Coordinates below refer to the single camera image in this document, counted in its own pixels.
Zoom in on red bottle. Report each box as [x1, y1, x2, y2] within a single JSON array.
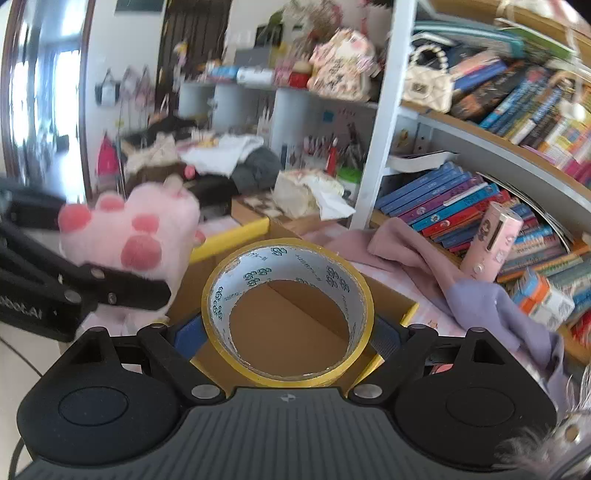
[[325, 138, 340, 176]]

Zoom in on white and wood bookshelf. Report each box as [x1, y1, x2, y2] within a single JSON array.
[[348, 0, 591, 370]]

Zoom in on white clothes pile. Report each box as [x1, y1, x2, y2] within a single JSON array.
[[180, 134, 266, 178]]

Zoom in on black bench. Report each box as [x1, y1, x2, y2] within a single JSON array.
[[185, 175, 241, 217]]

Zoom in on purple cloth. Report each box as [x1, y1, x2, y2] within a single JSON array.
[[443, 277, 583, 407]]

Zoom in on green lid wipes canister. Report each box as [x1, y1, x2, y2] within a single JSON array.
[[337, 166, 363, 199]]

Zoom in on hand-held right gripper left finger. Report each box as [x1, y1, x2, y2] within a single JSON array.
[[69, 318, 226, 403]]

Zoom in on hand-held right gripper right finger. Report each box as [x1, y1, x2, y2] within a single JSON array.
[[348, 318, 518, 402]]

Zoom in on floral tissue pack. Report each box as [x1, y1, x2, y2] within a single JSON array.
[[272, 168, 356, 221]]

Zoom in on pink cartoon cylinder case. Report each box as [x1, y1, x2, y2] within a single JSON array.
[[459, 200, 525, 282]]

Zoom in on pink plush paw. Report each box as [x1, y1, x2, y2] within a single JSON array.
[[58, 178, 206, 324]]

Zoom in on grey garment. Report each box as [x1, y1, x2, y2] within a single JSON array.
[[231, 148, 282, 192]]

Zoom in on pink hanging bags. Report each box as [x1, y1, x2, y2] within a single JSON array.
[[122, 67, 155, 104]]

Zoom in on white tote bag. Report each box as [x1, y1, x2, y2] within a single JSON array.
[[95, 69, 122, 108]]

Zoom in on dark wooden door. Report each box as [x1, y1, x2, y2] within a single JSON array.
[[154, 0, 234, 125]]

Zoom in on white quilted handbag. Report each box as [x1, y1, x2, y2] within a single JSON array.
[[404, 44, 455, 114]]

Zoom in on white roll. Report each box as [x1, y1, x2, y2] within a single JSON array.
[[236, 66, 278, 88]]

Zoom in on grey fluffy trim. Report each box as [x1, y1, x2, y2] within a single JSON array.
[[496, 374, 591, 476]]

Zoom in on pink cartoon paper decoration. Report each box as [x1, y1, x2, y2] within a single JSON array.
[[307, 28, 382, 102]]

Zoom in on brown furry garment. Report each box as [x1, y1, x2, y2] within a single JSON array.
[[129, 161, 195, 195]]

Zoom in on orange and white carton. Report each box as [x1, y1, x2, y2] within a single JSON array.
[[510, 268, 575, 330]]

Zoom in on pink cloth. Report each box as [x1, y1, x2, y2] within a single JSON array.
[[323, 217, 467, 296]]

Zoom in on cardboard box with yellow edges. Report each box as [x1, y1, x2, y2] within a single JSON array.
[[166, 217, 420, 400]]

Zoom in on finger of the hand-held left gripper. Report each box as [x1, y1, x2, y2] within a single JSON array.
[[0, 178, 68, 232], [0, 226, 172, 311]]

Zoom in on row of colourful books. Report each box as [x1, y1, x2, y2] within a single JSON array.
[[374, 161, 591, 333]]

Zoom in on red jar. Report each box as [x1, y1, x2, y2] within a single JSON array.
[[288, 62, 312, 89]]

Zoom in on leaning stack of books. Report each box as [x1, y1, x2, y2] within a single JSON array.
[[413, 18, 591, 176]]

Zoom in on wooden chessboard box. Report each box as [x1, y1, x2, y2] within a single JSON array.
[[231, 191, 342, 236]]

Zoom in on yellow tape roll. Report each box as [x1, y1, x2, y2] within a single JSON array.
[[202, 237, 376, 387]]

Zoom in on white desk hutch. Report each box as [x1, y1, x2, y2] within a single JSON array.
[[178, 80, 384, 171]]

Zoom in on open white book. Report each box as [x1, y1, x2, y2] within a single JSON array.
[[385, 150, 460, 174]]

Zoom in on pink backpack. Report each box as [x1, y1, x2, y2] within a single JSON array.
[[96, 136, 120, 178]]

